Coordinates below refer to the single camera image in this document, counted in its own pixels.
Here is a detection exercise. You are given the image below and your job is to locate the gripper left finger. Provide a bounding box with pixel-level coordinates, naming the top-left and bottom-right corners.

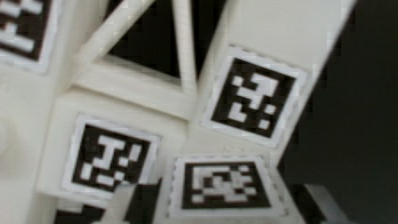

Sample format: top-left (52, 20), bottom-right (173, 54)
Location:
top-left (94, 184), bottom-right (160, 224)

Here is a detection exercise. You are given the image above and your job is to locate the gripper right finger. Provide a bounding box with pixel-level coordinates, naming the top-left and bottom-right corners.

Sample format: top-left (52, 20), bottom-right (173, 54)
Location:
top-left (288, 184), bottom-right (356, 224)

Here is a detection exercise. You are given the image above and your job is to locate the white tagged cube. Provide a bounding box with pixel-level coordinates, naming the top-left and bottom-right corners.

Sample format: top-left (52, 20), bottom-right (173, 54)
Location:
top-left (153, 155), bottom-right (304, 224)

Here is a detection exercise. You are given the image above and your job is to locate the white chair back frame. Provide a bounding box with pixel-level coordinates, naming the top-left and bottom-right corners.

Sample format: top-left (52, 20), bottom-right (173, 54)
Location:
top-left (0, 0), bottom-right (357, 224)

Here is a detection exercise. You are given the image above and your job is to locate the white seat block with pegs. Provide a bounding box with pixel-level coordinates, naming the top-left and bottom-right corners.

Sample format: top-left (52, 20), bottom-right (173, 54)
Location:
top-left (38, 90), bottom-right (187, 206)

